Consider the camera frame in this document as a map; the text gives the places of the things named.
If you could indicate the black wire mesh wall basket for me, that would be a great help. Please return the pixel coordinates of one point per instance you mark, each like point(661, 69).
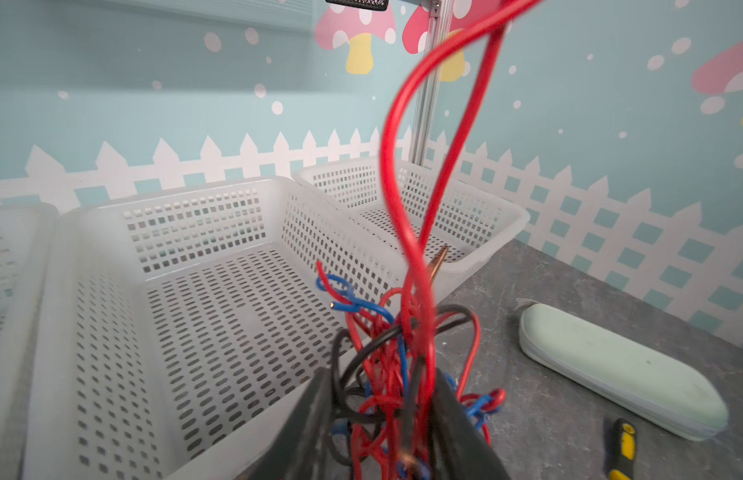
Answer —
point(372, 5)

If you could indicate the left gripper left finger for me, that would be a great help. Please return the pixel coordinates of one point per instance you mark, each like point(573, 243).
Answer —
point(299, 451)

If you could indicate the middle white plastic basket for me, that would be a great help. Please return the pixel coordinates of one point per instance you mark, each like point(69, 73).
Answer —
point(178, 330)

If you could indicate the left white plastic basket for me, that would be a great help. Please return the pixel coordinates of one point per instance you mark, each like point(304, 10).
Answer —
point(25, 237)

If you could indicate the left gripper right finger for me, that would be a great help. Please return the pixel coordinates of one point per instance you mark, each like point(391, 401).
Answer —
point(457, 450)

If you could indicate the yellow black small screwdriver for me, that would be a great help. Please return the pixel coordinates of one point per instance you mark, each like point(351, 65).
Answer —
point(623, 451)

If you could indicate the white plastic basket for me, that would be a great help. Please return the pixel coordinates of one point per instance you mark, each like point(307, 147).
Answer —
point(473, 224)
point(25, 237)
point(178, 330)

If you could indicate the right white plastic basket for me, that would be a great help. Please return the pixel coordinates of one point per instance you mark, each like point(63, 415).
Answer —
point(473, 224)

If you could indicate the mint green zip case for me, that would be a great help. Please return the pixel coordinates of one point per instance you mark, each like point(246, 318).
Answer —
point(657, 387)

